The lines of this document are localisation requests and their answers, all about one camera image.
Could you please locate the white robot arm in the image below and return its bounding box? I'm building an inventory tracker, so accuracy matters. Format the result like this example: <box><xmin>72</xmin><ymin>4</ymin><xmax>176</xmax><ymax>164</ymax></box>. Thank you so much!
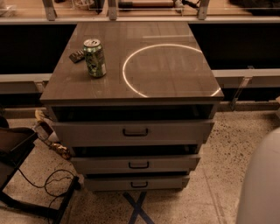
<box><xmin>236</xmin><ymin>128</ymin><xmax>280</xmax><ymax>224</ymax></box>

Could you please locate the green soda can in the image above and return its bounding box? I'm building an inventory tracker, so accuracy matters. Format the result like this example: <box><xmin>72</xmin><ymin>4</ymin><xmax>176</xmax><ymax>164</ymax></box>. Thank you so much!
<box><xmin>83</xmin><ymin>38</ymin><xmax>107</xmax><ymax>78</ymax></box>

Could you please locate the grey drawer cabinet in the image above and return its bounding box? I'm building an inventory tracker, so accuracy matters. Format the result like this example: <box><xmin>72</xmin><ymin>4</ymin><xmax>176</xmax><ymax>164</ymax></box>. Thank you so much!
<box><xmin>41</xmin><ymin>22</ymin><xmax>223</xmax><ymax>179</ymax></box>

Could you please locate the top grey drawer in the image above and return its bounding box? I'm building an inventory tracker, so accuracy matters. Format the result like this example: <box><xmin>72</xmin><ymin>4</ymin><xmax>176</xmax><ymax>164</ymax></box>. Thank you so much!
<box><xmin>53</xmin><ymin>120</ymin><xmax>214</xmax><ymax>147</ymax></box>

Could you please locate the grey drawer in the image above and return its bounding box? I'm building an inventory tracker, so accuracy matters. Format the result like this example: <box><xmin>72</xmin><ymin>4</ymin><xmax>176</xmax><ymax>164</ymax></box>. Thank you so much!
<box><xmin>71</xmin><ymin>155</ymin><xmax>200</xmax><ymax>174</ymax></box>
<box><xmin>53</xmin><ymin>120</ymin><xmax>214</xmax><ymax>147</ymax></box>
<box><xmin>84</xmin><ymin>175</ymin><xmax>190</xmax><ymax>192</ymax></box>

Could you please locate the middle grey drawer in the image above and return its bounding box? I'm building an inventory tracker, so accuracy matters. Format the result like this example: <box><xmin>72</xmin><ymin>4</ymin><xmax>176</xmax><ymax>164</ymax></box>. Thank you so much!
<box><xmin>71</xmin><ymin>155</ymin><xmax>200</xmax><ymax>174</ymax></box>

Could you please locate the bottom grey drawer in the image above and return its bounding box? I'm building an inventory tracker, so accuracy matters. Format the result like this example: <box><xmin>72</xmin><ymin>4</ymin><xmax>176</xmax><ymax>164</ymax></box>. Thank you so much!
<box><xmin>84</xmin><ymin>175</ymin><xmax>190</xmax><ymax>192</ymax></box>

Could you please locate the small dark snack bar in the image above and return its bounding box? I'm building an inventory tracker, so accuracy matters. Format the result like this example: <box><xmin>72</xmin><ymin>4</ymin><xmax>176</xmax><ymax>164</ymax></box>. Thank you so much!
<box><xmin>69</xmin><ymin>50</ymin><xmax>85</xmax><ymax>63</ymax></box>

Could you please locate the crumpled snack bag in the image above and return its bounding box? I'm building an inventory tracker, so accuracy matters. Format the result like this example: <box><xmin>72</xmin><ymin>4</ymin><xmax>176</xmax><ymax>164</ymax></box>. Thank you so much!
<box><xmin>32</xmin><ymin>108</ymin><xmax>71</xmax><ymax>160</ymax></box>

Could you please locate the metal railing frame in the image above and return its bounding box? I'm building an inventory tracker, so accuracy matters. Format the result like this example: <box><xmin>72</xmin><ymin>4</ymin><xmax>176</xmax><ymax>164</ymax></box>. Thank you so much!
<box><xmin>0</xmin><ymin>0</ymin><xmax>280</xmax><ymax>25</ymax></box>

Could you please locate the black chair frame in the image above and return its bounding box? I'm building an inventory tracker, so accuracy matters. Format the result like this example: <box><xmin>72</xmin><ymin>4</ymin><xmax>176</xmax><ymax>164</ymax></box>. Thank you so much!
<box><xmin>0</xmin><ymin>115</ymin><xmax>80</xmax><ymax>224</ymax></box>

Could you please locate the black floor cable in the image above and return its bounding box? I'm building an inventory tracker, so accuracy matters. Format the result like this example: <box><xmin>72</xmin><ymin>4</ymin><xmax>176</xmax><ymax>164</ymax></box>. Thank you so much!
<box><xmin>17</xmin><ymin>167</ymin><xmax>77</xmax><ymax>224</ymax></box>

